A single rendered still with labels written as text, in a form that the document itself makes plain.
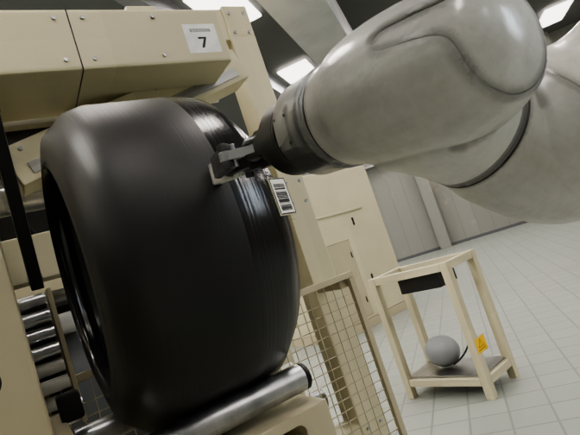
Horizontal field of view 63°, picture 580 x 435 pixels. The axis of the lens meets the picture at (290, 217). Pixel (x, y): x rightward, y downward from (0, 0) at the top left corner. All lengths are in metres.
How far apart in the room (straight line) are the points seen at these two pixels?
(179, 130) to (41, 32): 0.59
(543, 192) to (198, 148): 0.45
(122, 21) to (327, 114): 0.98
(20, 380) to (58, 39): 0.75
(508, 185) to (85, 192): 0.49
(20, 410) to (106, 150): 0.37
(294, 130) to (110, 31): 0.91
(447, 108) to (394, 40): 0.05
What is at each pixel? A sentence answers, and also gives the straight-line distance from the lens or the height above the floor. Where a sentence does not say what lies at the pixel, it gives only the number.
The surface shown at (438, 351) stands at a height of 0.26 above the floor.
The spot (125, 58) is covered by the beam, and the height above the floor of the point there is 1.66.
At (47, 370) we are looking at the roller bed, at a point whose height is 1.03.
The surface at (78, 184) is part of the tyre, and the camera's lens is 0.67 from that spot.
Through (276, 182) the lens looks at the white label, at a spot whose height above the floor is 1.21.
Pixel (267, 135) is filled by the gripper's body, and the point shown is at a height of 1.21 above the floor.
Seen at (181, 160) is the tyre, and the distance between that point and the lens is 0.67.
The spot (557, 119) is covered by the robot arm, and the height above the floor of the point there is 1.13.
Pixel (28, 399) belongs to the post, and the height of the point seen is 1.02.
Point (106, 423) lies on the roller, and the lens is 1.01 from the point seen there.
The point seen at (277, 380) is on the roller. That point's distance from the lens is 0.80.
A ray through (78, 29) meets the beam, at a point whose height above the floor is 1.73.
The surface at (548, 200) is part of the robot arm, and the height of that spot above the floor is 1.07.
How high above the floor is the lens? 1.09
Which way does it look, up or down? 5 degrees up
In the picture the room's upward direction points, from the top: 18 degrees counter-clockwise
